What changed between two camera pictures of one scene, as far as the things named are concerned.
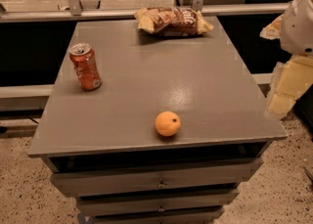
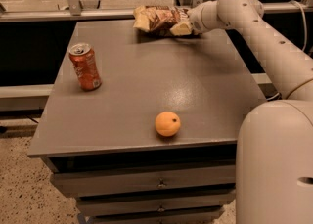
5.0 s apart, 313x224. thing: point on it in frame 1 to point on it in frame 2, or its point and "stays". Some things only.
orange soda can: (85, 66) stays
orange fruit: (167, 123) stays
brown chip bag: (171, 22) stays
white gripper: (299, 27) to (197, 20)
